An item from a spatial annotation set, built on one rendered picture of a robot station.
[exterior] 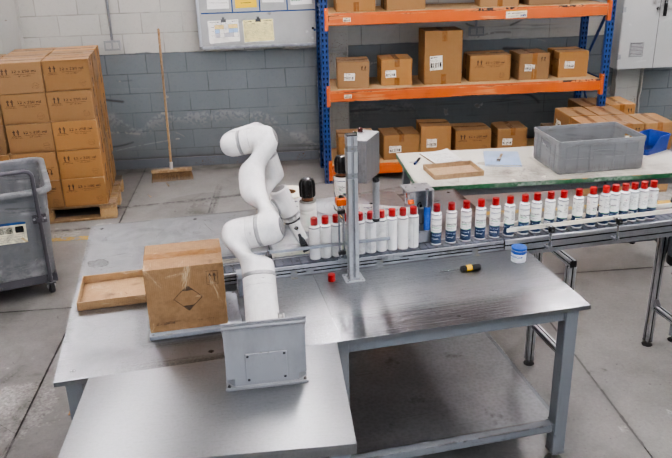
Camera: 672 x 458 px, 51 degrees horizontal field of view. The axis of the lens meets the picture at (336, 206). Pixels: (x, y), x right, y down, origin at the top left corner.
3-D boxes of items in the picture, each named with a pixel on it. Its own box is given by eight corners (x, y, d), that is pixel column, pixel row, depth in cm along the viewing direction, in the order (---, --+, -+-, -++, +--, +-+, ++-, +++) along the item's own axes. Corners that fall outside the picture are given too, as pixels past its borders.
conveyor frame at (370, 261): (495, 241, 355) (495, 232, 353) (504, 250, 345) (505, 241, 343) (156, 282, 322) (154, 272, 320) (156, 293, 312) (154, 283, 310)
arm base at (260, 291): (294, 329, 259) (289, 280, 265) (285, 320, 241) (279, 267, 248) (243, 336, 260) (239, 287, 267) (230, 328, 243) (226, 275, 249)
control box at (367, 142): (379, 172, 317) (379, 130, 310) (367, 184, 303) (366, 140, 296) (358, 170, 321) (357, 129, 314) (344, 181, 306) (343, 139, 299)
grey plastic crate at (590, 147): (611, 151, 501) (615, 121, 493) (643, 168, 464) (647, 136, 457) (531, 157, 493) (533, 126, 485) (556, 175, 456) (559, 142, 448)
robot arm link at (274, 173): (247, 170, 294) (269, 225, 312) (279, 151, 299) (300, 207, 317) (238, 162, 301) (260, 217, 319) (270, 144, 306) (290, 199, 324)
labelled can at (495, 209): (496, 234, 350) (498, 195, 343) (501, 238, 346) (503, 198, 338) (486, 235, 349) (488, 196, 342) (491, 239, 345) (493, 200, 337)
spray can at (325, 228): (330, 254, 334) (329, 213, 326) (332, 258, 329) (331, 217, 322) (319, 255, 333) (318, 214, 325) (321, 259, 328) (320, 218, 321)
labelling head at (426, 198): (425, 231, 356) (426, 182, 347) (434, 241, 344) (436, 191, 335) (398, 234, 353) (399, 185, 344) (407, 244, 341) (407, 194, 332)
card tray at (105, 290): (151, 275, 328) (150, 267, 327) (151, 302, 305) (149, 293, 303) (83, 283, 322) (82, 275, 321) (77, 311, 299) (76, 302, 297)
